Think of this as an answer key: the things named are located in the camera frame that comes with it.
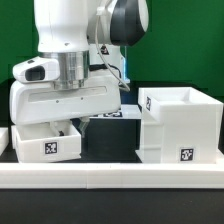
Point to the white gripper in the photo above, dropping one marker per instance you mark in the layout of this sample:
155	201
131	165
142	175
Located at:
40	102

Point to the white front drawer box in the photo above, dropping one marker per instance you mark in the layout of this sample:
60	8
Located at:
38	144

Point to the white drawer cabinet frame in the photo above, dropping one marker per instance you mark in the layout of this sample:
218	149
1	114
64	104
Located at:
178	125

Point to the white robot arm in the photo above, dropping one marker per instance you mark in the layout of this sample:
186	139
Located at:
58	84

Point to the white marker sheet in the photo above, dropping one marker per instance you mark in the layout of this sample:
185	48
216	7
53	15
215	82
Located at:
125	112

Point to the white left fence rail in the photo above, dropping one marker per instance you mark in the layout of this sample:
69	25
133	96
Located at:
4	139

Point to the white fence rail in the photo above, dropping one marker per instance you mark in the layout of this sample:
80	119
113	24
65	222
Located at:
4	139
95	176

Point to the white front fence rail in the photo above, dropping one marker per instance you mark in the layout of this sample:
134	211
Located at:
95	176

